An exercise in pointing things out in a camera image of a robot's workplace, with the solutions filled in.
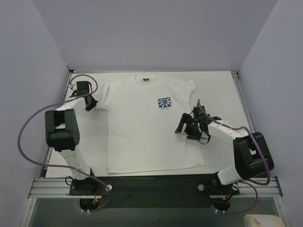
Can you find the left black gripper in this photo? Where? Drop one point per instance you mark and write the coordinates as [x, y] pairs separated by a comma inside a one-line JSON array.
[[89, 102]]

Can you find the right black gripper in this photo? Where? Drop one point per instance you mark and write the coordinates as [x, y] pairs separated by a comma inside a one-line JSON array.
[[188, 126]]

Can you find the white t-shirt with flower print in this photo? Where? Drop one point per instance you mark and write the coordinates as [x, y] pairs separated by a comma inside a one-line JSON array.
[[143, 114]]

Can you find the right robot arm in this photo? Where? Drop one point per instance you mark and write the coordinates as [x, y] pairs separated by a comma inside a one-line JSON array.
[[252, 159]]

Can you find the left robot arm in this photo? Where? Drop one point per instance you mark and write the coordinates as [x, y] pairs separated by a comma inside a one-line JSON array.
[[63, 134]]

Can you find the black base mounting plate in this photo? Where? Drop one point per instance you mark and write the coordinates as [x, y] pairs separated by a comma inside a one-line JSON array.
[[163, 191]]

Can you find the beige foam block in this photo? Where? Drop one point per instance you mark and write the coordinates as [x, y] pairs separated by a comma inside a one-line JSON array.
[[257, 220]]

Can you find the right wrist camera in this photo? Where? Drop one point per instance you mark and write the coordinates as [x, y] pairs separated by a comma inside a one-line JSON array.
[[199, 112]]

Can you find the aluminium front rail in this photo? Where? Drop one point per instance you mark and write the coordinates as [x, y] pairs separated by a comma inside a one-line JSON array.
[[49, 188]]

